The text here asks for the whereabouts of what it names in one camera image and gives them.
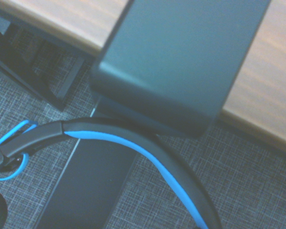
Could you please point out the wooden desk with black frame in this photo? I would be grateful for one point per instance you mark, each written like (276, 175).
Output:
(264, 71)

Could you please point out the blue and black headphones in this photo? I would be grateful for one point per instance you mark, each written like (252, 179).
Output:
(124, 136)

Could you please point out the black clamp headphone hook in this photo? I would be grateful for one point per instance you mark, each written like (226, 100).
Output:
(176, 59)

